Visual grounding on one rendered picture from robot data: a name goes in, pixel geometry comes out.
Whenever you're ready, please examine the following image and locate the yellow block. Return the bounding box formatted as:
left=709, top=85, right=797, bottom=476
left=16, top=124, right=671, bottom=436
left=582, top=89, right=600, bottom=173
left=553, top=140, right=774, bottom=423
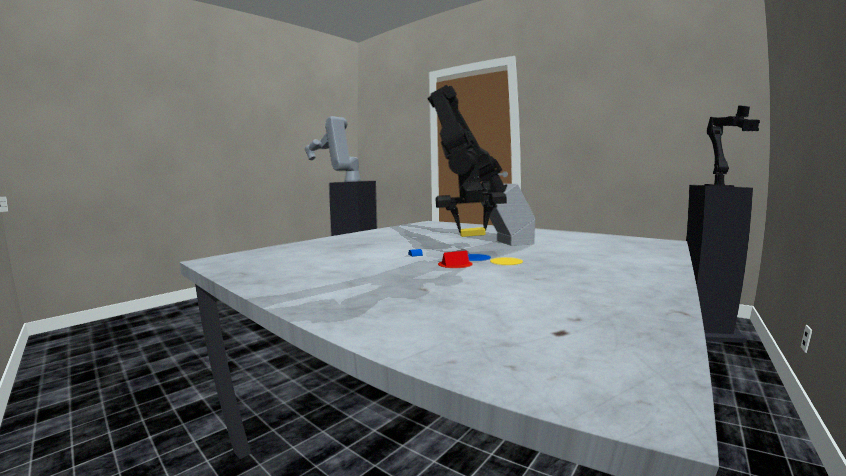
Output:
left=460, top=227, right=486, bottom=237

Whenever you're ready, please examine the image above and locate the yellow circle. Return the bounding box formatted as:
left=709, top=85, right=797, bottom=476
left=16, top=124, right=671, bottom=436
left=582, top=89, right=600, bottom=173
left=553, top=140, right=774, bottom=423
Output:
left=490, top=258, right=523, bottom=265

